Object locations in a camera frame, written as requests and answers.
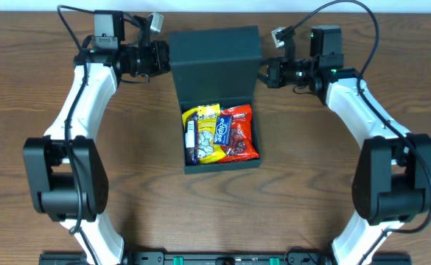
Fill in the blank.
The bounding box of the dark blue chocolate bar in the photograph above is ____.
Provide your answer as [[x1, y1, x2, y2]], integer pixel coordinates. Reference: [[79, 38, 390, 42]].
[[185, 113, 198, 166]]

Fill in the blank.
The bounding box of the red Hacks candy bag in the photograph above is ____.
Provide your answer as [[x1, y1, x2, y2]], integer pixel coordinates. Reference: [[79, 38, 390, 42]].
[[218, 105, 259, 163]]

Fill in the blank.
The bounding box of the blue Eclipse mint tin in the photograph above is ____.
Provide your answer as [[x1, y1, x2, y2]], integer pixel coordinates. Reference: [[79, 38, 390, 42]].
[[214, 116, 232, 146]]

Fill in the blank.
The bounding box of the yellow Hacks candy bag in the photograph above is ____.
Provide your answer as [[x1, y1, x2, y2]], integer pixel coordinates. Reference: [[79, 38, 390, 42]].
[[182, 104, 225, 165]]

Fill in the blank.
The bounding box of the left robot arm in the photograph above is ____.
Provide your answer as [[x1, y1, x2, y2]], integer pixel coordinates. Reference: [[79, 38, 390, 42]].
[[23, 10, 170, 264]]

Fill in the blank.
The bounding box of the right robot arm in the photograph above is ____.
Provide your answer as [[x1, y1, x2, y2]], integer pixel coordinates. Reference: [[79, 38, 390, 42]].
[[258, 25, 431, 264]]

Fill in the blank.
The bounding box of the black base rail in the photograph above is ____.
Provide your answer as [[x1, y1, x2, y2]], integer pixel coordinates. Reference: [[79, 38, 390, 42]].
[[38, 252, 412, 265]]

